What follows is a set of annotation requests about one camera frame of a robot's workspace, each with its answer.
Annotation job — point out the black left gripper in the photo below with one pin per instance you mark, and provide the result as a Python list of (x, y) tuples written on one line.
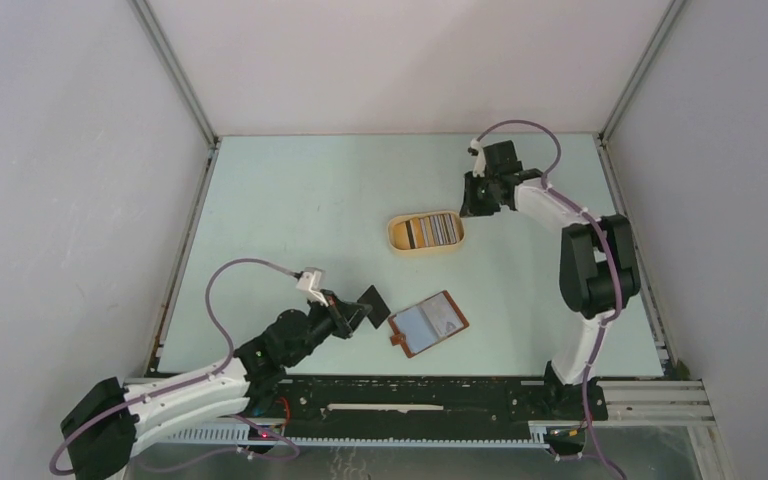
[(345, 316)]

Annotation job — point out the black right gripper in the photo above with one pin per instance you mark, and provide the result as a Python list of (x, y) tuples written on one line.
[(472, 206)]

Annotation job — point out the brown leather card holder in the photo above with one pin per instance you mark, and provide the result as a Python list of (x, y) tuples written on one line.
[(426, 324)]

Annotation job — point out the white striped credit card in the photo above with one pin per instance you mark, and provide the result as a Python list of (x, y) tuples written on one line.
[(443, 315)]

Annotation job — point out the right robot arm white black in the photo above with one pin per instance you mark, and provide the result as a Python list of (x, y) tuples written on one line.
[(598, 271)]

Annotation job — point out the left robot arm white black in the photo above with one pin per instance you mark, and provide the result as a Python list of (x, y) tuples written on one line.
[(113, 423)]

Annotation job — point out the stack of credit cards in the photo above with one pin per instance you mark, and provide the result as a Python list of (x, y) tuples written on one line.
[(427, 232)]

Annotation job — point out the beige oval card tray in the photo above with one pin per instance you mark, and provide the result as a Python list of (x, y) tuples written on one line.
[(416, 253)]

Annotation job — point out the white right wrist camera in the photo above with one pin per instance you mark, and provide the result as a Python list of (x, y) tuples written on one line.
[(476, 150)]

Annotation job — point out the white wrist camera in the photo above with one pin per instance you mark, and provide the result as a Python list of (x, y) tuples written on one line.
[(308, 282), (476, 150)]

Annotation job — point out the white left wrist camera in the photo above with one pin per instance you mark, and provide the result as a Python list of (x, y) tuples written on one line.
[(308, 282)]

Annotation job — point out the aluminium frame rail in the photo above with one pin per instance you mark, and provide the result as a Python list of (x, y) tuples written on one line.
[(611, 401)]

